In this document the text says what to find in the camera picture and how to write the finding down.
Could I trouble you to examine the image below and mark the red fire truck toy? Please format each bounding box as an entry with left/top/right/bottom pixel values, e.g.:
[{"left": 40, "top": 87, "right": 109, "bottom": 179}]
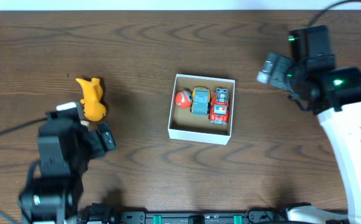
[{"left": 209, "top": 88, "right": 229, "bottom": 124}]

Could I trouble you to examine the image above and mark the white cardboard box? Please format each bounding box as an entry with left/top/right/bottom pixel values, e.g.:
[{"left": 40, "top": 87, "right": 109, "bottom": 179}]
[{"left": 168, "top": 74, "right": 235, "bottom": 145}]

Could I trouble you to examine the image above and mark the grey yellow dump truck toy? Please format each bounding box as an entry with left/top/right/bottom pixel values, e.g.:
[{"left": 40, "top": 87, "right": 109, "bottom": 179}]
[{"left": 191, "top": 87, "right": 210, "bottom": 116}]

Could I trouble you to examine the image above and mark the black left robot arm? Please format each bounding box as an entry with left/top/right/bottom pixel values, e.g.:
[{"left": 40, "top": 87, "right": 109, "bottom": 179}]
[{"left": 19, "top": 111, "right": 116, "bottom": 223}]

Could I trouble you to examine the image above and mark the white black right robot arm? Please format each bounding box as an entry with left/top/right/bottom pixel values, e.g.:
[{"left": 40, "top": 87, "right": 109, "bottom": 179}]
[{"left": 257, "top": 53, "right": 361, "bottom": 223}]

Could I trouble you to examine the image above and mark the red ball toy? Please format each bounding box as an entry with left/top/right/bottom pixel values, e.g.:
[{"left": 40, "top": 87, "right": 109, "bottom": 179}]
[{"left": 174, "top": 90, "right": 193, "bottom": 108}]

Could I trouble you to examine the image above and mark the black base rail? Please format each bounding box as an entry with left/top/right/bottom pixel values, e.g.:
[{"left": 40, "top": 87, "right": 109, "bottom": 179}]
[{"left": 76, "top": 203, "right": 287, "bottom": 224}]

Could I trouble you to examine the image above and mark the yellow round rattle toy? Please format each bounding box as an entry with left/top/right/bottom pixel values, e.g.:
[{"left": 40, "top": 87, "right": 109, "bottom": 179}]
[{"left": 80, "top": 120, "right": 90, "bottom": 126}]

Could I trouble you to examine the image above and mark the orange rubber animal toy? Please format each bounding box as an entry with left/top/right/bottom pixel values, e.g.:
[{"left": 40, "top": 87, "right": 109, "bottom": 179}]
[{"left": 75, "top": 78, "right": 106, "bottom": 121}]

